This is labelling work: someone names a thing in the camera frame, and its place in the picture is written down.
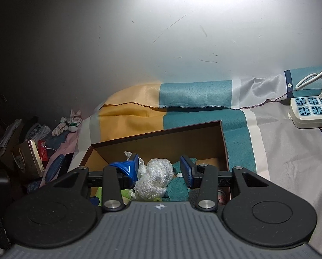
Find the brown paper box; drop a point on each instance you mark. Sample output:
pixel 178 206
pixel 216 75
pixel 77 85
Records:
pixel 26 159

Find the striped cloth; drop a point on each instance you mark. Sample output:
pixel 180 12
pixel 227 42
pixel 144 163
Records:
pixel 37 132

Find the pink cloth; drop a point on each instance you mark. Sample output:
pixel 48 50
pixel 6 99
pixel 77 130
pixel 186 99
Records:
pixel 70 145

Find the stack of papers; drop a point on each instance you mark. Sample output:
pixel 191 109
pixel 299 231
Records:
pixel 8 137

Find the blue oval case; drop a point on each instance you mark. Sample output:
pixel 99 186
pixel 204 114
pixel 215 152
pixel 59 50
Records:
pixel 54 167

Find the white power strip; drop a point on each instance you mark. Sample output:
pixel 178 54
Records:
pixel 306 118

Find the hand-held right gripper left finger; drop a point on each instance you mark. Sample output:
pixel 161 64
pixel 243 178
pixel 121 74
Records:
pixel 135 166

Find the green plush toy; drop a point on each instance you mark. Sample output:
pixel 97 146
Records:
pixel 127 194

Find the teal cloth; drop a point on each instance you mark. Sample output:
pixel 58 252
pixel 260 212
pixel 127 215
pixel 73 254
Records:
pixel 178 191

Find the red packet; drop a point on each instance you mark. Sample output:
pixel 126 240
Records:
pixel 43 151

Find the white fluffy plush toy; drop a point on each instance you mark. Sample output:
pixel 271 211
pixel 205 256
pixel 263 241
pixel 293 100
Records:
pixel 156 178

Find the brown cardboard box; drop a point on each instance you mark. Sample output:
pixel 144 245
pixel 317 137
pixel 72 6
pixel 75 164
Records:
pixel 161 145

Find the teal and grey bed sheet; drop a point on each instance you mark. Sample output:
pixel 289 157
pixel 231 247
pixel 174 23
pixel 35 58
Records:
pixel 285 151

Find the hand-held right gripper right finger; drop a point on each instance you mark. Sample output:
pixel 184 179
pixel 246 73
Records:
pixel 186 170

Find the white gloves bundle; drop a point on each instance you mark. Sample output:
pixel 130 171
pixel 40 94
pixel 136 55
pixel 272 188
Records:
pixel 59 129

